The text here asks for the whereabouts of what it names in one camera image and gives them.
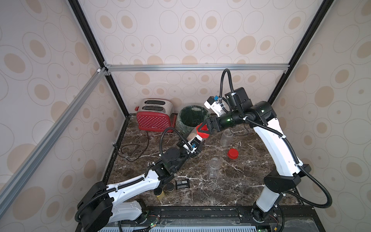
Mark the red toaster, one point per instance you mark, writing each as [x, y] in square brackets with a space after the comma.
[155, 115]

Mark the left diagonal aluminium rail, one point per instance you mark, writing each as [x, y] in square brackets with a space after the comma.
[32, 162]

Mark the yellow spice jar black lid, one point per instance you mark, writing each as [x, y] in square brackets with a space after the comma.
[159, 193]

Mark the clear oatmeal jar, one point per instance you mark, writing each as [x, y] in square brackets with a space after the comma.
[213, 168]

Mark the small black box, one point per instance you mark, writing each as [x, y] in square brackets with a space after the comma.
[182, 184]

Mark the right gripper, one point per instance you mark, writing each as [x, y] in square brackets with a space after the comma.
[214, 124]

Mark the black frame post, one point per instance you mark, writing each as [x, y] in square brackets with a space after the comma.
[91, 39]
[309, 34]

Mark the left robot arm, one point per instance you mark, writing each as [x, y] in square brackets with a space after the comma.
[104, 204]

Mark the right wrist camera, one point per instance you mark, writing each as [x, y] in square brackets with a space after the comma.
[228, 103]

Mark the left black frame post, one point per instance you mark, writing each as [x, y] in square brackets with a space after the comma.
[91, 39]

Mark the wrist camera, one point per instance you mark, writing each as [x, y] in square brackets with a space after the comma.
[228, 103]
[188, 145]

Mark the small red jar lid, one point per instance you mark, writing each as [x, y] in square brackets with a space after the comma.
[233, 154]

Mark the right black frame post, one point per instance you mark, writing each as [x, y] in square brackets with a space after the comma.
[309, 34]

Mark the red-lid oatmeal jar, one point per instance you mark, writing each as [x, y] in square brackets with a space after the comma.
[226, 138]
[194, 140]

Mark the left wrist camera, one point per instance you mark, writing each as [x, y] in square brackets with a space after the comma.
[188, 145]

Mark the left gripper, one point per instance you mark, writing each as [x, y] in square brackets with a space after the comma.
[198, 149]

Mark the horizontal aluminium rail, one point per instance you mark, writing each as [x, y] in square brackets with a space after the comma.
[197, 67]

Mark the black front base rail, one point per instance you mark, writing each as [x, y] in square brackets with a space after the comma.
[206, 219]

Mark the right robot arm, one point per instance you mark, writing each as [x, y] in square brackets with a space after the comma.
[289, 168]

